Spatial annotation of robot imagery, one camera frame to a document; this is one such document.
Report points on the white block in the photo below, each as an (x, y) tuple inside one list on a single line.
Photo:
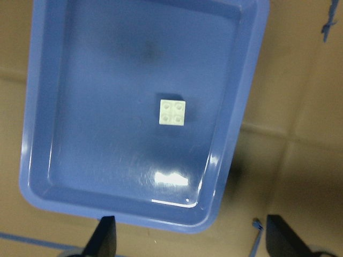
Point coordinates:
[(172, 112)]

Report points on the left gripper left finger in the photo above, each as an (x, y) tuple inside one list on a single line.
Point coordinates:
[(103, 240)]

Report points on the brown paper table cover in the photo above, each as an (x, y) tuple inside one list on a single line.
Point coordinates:
[(288, 159)]

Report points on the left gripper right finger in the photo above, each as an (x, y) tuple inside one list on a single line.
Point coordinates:
[(281, 240)]

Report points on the blue plastic tray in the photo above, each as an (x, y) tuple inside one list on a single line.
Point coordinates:
[(92, 143)]

